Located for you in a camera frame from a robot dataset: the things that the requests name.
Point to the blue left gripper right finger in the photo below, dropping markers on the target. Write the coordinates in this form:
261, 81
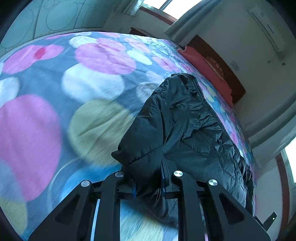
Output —
167, 169

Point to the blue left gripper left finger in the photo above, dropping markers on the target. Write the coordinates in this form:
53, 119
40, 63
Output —
129, 187

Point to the black quilted down jacket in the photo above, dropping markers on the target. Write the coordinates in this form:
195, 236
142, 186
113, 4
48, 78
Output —
176, 124

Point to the red pillow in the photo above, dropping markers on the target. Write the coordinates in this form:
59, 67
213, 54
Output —
198, 61

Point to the colourful dotted bed sheet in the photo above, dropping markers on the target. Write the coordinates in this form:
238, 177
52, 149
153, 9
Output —
66, 102

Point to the grey curtain right of bed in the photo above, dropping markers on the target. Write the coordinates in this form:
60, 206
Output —
269, 135

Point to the grey curtain of bed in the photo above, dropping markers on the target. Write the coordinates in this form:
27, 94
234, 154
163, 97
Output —
269, 135
187, 22

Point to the brown embroidered cushion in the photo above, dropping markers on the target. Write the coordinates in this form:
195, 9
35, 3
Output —
215, 66

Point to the right window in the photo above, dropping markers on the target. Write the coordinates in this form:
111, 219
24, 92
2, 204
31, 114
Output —
287, 187

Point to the window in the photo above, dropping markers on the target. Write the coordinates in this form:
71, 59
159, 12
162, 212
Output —
287, 187
168, 11

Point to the dark wooden headboard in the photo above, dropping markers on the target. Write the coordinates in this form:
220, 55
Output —
207, 51

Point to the grey curtain left of bed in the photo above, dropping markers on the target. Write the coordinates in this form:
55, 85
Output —
187, 22

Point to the left window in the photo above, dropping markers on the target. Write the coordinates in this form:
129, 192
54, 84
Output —
168, 11

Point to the white sheer curtain far left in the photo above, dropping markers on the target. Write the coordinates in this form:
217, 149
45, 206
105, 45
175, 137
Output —
133, 6

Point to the frosted glass wardrobe door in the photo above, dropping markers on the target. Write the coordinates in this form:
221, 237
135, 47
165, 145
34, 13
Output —
43, 17

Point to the wall socket plate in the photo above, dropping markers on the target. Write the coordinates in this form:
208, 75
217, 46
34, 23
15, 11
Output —
235, 66

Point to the white wall air conditioner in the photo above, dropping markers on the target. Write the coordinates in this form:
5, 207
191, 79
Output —
269, 29

